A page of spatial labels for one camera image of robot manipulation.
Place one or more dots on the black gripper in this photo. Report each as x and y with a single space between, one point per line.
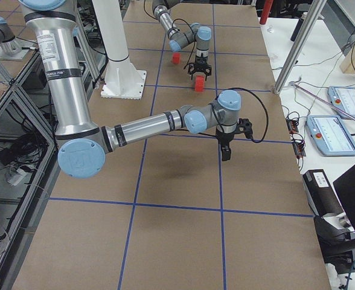
224 139
200 61

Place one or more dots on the red cube block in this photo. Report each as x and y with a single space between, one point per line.
176 58
199 81
199 88

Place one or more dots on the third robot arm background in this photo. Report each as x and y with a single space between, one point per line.
10 47

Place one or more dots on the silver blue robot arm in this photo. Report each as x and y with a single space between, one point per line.
178 39
83 143

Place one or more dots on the small circuit board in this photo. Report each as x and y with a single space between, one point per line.
292 125

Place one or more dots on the red cylinder object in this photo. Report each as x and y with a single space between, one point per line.
266 11

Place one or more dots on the near blue teach pendant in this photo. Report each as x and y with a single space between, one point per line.
330 135

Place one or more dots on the blue teach pendant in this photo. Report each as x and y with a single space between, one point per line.
343 98
330 135

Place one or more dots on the black cardboard box label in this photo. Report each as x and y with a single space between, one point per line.
320 194

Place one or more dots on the far blue teach pendant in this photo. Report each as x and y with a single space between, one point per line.
343 98

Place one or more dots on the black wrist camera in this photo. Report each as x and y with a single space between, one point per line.
244 126

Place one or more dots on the white central pillar mount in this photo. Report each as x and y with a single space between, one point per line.
122 79

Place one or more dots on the aluminium frame post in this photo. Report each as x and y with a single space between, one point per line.
306 27

